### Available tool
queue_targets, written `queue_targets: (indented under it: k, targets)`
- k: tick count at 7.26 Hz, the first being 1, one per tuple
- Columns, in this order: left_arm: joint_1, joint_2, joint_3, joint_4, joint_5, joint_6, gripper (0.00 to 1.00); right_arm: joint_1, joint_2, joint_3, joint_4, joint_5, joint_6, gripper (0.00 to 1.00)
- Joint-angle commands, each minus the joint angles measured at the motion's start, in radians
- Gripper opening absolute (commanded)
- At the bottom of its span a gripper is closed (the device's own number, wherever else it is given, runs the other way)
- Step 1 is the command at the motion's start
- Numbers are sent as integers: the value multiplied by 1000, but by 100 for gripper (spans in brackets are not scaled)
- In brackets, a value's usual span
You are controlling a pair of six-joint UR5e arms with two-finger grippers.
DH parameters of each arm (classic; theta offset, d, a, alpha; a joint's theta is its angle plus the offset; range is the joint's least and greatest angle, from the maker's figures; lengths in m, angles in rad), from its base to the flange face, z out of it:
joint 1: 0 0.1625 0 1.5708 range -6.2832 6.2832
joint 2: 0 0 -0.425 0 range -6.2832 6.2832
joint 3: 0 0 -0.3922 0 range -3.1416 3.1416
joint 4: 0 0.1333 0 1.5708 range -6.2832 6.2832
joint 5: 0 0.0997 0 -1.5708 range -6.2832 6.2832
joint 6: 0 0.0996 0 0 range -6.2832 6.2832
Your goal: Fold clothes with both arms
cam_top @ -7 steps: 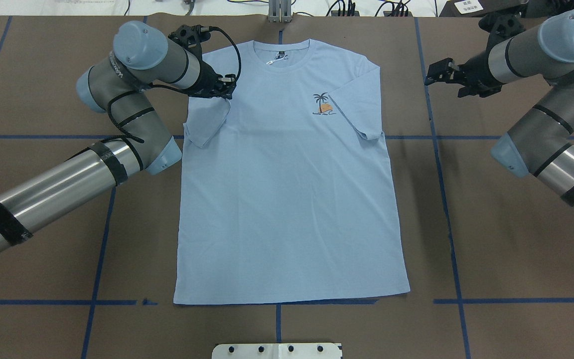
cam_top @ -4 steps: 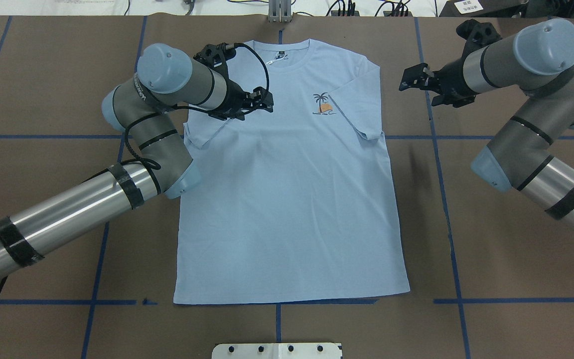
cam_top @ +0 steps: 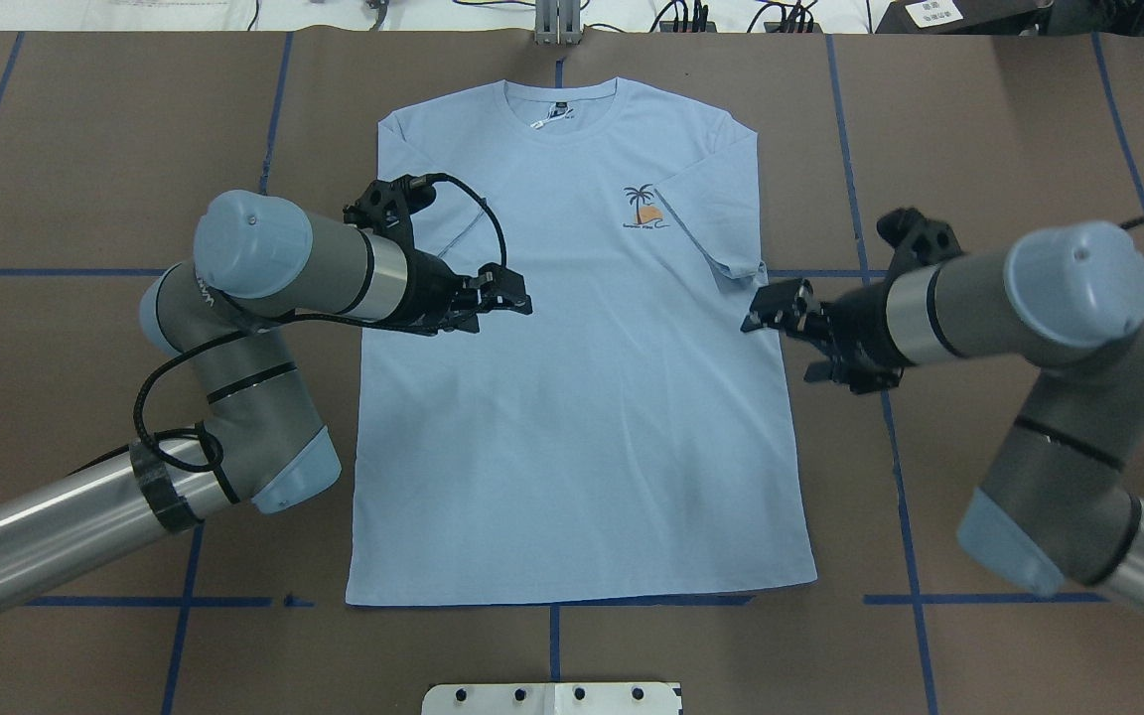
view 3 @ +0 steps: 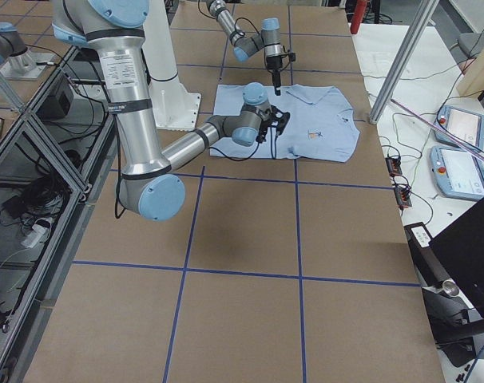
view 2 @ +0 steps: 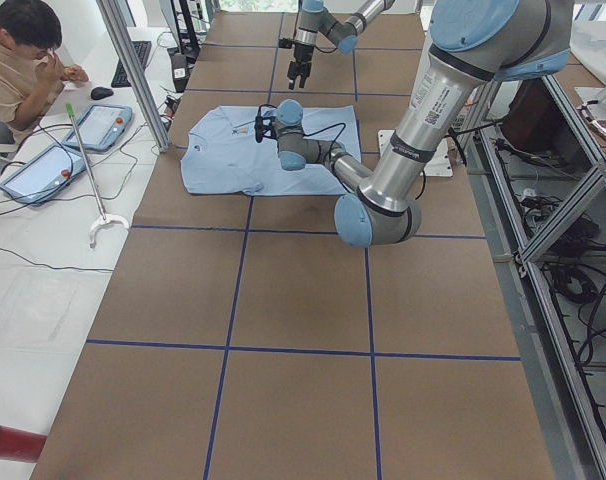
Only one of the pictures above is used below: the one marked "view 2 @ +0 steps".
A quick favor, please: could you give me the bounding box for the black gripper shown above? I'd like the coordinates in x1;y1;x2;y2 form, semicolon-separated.
287;43;313;90

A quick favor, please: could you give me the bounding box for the light blue t-shirt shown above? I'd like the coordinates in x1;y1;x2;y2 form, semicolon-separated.
181;99;361;196

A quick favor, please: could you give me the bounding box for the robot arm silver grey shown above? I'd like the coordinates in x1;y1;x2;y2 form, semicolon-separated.
278;0;395;90
254;0;573;248

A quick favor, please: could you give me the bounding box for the black computer keyboard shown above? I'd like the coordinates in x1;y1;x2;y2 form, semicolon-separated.
110;39;153;89

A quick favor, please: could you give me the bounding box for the black computer mouse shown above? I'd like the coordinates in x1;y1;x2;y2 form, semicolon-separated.
90;87;114;101

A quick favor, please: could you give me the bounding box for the teach pendant tablet far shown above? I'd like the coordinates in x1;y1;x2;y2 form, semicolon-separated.
66;103;133;153

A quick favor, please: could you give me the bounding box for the teach pendant tablet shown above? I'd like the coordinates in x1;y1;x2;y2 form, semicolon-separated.
66;103;133;153
0;144;86;205

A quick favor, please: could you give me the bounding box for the white reacher grabber stick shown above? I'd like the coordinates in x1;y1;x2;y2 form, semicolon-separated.
65;103;130;249

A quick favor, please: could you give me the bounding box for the seated person beige shirt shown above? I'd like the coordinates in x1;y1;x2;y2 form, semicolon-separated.
0;0;89;143

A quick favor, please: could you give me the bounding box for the teach pendant tablet near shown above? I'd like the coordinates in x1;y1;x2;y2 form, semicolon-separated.
0;144;86;205

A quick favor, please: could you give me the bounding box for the red cylinder object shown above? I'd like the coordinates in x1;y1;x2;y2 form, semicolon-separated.
0;425;47;463

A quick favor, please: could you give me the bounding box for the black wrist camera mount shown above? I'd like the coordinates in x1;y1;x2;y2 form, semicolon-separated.
254;114;277;143
278;38;294;49

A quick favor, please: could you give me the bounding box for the black camera cable arm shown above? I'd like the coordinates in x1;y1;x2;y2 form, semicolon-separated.
257;103;347;146

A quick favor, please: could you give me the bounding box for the aluminium frame post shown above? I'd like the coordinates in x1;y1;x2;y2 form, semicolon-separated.
96;0;170;153

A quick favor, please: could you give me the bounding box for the aluminium frame rack right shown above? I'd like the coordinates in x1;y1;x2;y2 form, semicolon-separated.
452;60;606;479

